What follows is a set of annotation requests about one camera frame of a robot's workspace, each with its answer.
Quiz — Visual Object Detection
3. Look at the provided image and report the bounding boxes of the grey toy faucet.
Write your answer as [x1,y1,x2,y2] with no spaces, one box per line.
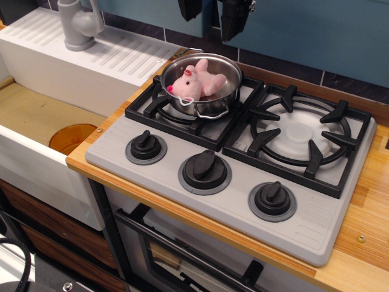
[57,0,105,52]

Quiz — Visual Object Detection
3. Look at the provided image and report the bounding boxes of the black braided cable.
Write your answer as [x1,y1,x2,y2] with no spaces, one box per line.
[0,237,33,285]

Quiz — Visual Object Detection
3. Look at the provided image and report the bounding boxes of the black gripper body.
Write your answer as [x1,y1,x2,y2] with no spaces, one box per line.
[221,0,256,13]

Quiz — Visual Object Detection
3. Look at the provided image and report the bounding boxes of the black middle stove knob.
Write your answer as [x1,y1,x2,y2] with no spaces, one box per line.
[178,150,232,196]

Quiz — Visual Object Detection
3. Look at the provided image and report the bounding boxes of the grey toy stove top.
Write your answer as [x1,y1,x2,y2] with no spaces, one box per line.
[84,56,378,268]

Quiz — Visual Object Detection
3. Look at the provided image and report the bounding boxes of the pink stuffed pig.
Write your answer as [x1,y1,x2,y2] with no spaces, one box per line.
[167,58,227,103]

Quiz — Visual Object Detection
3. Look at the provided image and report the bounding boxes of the oven door with black handle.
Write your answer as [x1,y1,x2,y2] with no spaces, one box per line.
[114,203,296,291]

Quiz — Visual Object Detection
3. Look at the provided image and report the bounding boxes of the black right stove knob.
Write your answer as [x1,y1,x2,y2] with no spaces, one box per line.
[248,181,297,223]

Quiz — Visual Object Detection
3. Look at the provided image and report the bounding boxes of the stainless steel pan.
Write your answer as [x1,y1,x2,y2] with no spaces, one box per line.
[160,52,243,119]

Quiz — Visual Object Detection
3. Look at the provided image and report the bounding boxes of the black left burner grate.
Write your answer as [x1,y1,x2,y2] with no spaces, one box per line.
[125,75,264,151]

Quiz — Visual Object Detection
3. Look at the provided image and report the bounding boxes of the white toy sink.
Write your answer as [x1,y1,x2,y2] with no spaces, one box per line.
[1,8,178,231]

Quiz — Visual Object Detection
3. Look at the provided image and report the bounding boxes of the black left stove knob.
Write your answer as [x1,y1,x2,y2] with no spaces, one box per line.
[125,130,167,165]

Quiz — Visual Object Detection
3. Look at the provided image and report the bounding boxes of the black right burner grate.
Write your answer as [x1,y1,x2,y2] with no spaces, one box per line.
[222,84,376,199]

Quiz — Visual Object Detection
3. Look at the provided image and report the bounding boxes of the black stove knob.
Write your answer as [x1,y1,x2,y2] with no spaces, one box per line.
[125,130,167,165]
[248,181,297,223]
[178,150,232,196]

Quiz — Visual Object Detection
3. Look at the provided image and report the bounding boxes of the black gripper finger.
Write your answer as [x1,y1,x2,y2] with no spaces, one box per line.
[221,7,249,42]
[178,0,202,21]

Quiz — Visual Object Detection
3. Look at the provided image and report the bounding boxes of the wooden drawer fronts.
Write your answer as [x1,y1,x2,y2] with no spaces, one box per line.
[1,181,128,291]

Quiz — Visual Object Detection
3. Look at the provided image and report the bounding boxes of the orange plastic bowl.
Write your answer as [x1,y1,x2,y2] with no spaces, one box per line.
[49,123,97,155]

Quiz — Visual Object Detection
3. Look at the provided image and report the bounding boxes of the black burner grate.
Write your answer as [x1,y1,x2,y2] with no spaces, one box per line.
[222,84,376,199]
[125,75,264,151]

